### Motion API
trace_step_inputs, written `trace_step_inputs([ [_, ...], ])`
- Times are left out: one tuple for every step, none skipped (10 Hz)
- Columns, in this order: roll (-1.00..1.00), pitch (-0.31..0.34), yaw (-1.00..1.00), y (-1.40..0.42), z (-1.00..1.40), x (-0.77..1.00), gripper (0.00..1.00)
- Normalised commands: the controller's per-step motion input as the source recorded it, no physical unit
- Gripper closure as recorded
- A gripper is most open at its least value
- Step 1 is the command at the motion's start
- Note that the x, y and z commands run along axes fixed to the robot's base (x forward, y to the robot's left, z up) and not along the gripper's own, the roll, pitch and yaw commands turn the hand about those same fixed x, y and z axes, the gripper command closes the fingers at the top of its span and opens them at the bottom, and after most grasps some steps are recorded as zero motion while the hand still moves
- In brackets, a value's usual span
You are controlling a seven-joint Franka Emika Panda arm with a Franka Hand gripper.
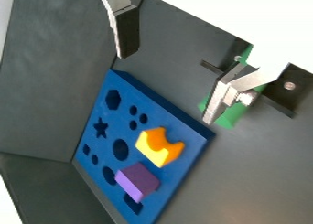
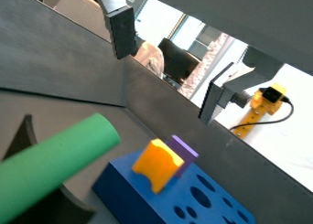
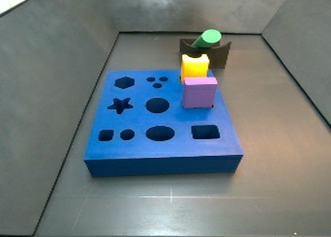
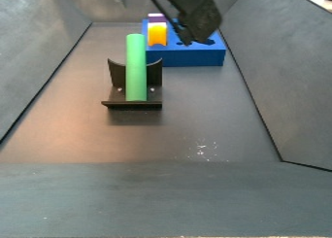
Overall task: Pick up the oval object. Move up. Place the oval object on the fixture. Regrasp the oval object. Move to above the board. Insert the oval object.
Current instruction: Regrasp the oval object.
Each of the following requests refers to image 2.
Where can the yellow notched block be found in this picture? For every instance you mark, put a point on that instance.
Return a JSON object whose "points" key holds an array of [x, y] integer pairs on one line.
{"points": [[159, 164]]}

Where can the yellow camera bracket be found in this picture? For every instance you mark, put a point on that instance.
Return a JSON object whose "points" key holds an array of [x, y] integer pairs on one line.
{"points": [[266, 102]]}

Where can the purple rectangular block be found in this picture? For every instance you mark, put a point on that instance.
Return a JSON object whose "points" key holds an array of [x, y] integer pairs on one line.
{"points": [[184, 151]]}

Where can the black curved fixture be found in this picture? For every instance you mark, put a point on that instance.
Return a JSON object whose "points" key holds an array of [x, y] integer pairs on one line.
{"points": [[60, 207]]}

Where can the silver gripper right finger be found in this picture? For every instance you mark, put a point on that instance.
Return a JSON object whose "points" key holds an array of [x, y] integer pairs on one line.
{"points": [[256, 69]]}

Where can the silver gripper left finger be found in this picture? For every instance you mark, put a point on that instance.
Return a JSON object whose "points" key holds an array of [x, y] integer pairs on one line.
{"points": [[121, 25]]}

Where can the green oval cylinder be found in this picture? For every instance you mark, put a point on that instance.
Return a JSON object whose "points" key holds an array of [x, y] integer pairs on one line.
{"points": [[36, 171]]}

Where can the blue foam shape board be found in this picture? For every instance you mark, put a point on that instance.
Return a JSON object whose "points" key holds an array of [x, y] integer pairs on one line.
{"points": [[192, 200]]}

